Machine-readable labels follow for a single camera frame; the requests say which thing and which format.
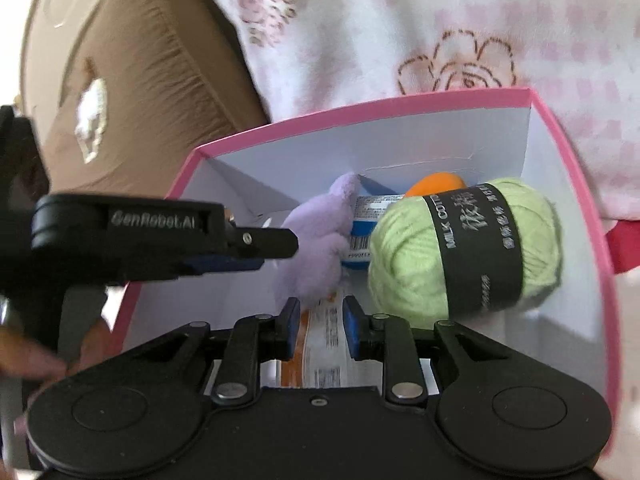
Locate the clear case with orange label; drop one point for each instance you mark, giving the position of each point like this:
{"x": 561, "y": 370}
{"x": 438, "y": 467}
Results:
{"x": 325, "y": 345}

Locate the green yarn ball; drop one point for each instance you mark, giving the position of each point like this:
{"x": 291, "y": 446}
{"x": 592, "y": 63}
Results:
{"x": 405, "y": 255}

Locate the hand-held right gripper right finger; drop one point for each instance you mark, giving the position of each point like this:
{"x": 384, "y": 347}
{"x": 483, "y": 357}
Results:
{"x": 351, "y": 332}

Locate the orange ball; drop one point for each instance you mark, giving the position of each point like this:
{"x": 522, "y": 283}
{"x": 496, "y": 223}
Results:
{"x": 430, "y": 185}

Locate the person's left hand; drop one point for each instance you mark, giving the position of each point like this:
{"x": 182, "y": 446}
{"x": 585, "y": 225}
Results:
{"x": 30, "y": 357}

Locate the pink checkered pillow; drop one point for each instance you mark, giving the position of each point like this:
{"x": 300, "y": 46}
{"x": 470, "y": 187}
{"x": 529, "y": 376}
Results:
{"x": 400, "y": 20}

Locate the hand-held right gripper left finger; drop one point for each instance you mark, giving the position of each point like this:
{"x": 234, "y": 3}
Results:
{"x": 292, "y": 332}

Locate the brown pillow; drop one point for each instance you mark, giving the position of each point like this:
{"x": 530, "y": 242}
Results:
{"x": 150, "y": 85}

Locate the beige headboard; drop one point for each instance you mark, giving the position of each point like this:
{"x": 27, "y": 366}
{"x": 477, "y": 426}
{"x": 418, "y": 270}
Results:
{"x": 50, "y": 35}

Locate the blue snack packet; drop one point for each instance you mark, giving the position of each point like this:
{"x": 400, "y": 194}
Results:
{"x": 362, "y": 225}

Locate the purple plush toy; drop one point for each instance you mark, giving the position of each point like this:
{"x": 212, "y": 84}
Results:
{"x": 315, "y": 240}

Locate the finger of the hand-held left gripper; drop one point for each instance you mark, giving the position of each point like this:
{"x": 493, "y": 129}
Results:
{"x": 225, "y": 265}

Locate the pink cardboard box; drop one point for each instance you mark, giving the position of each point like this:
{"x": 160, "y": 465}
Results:
{"x": 550, "y": 160}

